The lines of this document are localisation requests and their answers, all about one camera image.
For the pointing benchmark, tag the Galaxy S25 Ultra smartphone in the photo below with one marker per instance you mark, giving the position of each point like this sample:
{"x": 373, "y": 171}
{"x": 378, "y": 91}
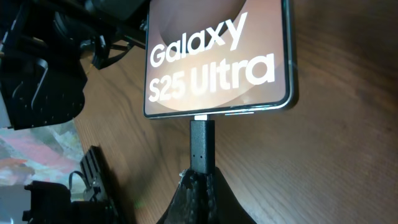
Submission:
{"x": 219, "y": 57}

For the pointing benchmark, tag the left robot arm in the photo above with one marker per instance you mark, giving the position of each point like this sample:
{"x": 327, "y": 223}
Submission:
{"x": 42, "y": 45}

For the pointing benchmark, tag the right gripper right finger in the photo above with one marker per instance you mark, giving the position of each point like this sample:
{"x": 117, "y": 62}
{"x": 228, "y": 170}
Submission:
{"x": 224, "y": 206}

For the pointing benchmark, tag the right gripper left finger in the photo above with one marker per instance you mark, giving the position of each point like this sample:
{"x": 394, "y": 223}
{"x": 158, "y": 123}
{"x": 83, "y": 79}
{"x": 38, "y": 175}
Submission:
{"x": 188, "y": 205}

